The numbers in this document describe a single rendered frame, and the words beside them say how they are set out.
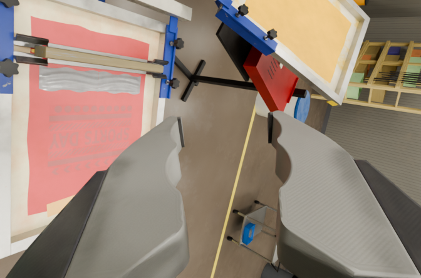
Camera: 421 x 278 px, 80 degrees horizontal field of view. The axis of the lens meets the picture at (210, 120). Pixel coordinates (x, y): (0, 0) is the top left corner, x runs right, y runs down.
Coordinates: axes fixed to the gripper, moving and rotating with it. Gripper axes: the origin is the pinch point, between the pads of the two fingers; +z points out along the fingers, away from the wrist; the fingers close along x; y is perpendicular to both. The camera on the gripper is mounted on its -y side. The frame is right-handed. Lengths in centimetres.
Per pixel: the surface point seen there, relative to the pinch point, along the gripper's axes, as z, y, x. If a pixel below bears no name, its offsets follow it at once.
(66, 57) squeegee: 58, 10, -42
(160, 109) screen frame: 87, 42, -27
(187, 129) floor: 226, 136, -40
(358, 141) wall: 583, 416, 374
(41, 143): 53, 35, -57
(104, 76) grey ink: 75, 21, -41
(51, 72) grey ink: 62, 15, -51
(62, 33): 68, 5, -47
